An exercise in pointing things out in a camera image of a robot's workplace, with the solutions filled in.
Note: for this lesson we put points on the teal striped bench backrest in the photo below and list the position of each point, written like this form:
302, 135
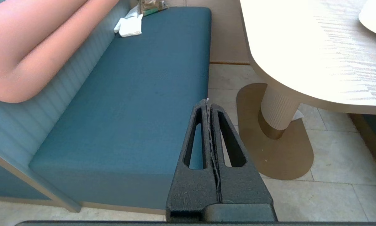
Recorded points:
40, 122

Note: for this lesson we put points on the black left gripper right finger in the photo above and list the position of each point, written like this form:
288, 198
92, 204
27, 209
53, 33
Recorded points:
241, 188

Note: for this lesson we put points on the pink bolster cushion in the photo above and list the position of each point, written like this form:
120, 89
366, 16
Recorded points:
34, 47

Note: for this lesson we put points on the crumpled brown snack bag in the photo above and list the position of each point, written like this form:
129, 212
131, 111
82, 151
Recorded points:
151, 6

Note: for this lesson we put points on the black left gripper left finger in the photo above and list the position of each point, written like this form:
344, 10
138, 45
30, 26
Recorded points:
192, 188

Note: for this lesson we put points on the white folded napkin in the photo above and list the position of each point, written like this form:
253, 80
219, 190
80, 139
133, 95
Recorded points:
130, 27

